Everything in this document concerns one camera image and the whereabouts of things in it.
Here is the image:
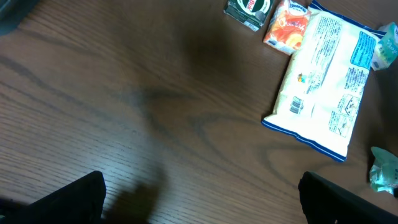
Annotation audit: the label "teal white Kleenex tissue pack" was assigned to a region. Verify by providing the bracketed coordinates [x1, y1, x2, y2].
[371, 22, 397, 71]

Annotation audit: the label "orange tissue pack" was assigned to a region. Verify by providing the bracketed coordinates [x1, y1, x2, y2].
[263, 0, 311, 55]

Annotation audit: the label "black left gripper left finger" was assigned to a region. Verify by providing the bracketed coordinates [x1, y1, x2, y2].
[1, 171, 106, 224]

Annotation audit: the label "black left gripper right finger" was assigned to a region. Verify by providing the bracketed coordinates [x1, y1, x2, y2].
[298, 171, 397, 224]

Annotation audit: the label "green soft wipes pack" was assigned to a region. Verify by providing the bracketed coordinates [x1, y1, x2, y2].
[369, 146, 397, 197]

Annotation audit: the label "black healing ointment box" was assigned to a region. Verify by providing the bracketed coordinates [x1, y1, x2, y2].
[224, 0, 274, 32]

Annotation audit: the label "cream wipes pack blue edges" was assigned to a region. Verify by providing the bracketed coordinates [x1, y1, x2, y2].
[262, 1, 385, 162]

